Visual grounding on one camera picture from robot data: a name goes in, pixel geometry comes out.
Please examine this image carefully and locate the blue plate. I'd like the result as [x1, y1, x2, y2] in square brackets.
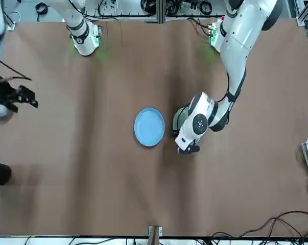
[133, 107, 167, 148]

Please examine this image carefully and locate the green plate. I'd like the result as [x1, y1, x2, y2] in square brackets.
[172, 107, 193, 134]

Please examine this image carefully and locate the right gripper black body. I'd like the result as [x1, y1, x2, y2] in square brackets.
[0, 81, 19, 107]

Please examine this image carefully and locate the long black cable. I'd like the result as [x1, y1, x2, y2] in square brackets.
[211, 210, 308, 238]

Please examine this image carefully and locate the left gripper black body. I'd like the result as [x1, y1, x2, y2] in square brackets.
[178, 145, 201, 155]

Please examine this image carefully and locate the coiled black cable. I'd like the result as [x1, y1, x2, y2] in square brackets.
[35, 2, 49, 15]
[199, 0, 212, 15]

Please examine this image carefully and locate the black cable with silver connector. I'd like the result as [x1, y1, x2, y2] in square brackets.
[0, 51, 32, 82]

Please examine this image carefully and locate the white desk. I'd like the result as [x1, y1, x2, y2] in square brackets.
[0, 235, 308, 245]

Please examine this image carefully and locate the aluminium frame post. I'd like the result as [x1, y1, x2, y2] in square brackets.
[156, 0, 166, 24]
[148, 226, 163, 245]

